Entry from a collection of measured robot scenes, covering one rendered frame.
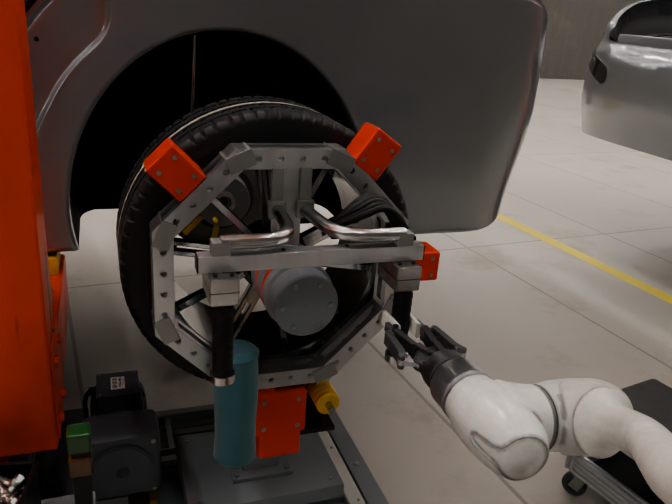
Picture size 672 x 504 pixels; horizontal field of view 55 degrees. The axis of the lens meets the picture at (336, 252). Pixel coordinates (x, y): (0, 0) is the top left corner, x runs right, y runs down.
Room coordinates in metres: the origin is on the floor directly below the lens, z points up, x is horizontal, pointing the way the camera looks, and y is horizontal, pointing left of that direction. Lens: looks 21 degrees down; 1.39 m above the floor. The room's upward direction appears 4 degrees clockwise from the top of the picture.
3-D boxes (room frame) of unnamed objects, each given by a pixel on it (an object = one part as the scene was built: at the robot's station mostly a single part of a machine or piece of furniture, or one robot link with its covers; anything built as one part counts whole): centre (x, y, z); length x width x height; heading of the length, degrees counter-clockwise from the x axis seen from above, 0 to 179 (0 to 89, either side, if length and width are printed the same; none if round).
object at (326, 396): (1.41, 0.03, 0.51); 0.29 x 0.06 x 0.06; 21
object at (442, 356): (0.96, -0.19, 0.83); 0.09 x 0.08 x 0.07; 21
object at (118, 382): (1.43, 0.54, 0.26); 0.42 x 0.18 x 0.35; 21
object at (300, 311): (1.21, 0.08, 0.85); 0.21 x 0.14 x 0.14; 21
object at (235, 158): (1.27, 0.11, 0.85); 0.54 x 0.07 x 0.54; 111
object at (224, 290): (1.02, 0.20, 0.93); 0.09 x 0.05 x 0.05; 21
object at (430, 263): (1.39, -0.18, 0.85); 0.09 x 0.08 x 0.07; 111
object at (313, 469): (1.43, 0.17, 0.32); 0.40 x 0.30 x 0.28; 111
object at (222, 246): (1.12, 0.16, 1.03); 0.19 x 0.18 x 0.11; 21
